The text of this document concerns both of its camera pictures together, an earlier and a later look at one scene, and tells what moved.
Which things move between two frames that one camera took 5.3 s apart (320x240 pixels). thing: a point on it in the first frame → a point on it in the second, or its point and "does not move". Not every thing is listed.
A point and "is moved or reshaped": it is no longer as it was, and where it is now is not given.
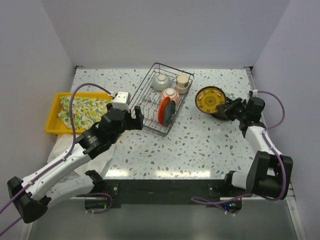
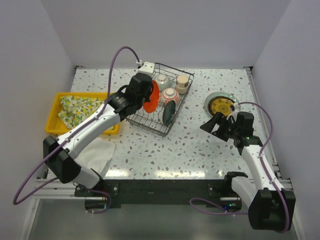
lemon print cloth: (86, 111) does not move
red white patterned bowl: (172, 93) does not move
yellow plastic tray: (54, 125) does not move
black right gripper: (226, 109) → (217, 118)
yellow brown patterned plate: (207, 98) is moved or reshaped
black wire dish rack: (161, 96) does not move
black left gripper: (135, 123) → (148, 98)
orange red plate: (161, 109) → (150, 107)
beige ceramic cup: (182, 84) does not move
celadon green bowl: (161, 81) does not move
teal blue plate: (169, 113) does not move
